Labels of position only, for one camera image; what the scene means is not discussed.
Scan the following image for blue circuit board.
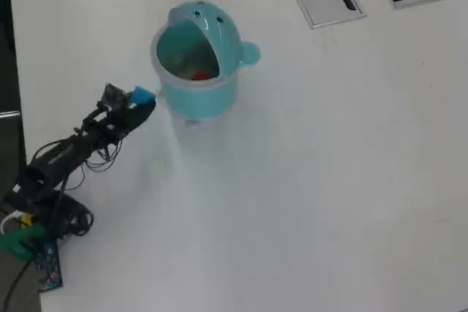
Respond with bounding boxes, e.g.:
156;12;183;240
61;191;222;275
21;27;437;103
34;240;64;293

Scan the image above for teal whale-shaped bin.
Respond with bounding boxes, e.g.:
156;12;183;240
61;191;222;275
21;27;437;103
150;1;263;132

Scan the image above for blue cube block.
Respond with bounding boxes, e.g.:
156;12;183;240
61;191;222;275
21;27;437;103
131;85;157;104

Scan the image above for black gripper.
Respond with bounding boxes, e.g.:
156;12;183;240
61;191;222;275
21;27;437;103
86;91;157;141

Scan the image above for green table clamp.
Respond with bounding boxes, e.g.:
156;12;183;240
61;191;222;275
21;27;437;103
0;224;47;260

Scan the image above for thick black power cable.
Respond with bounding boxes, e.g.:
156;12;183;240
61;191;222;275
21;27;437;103
3;259;36;312

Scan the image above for white cable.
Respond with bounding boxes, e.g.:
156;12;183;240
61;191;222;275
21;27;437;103
0;210;26;235

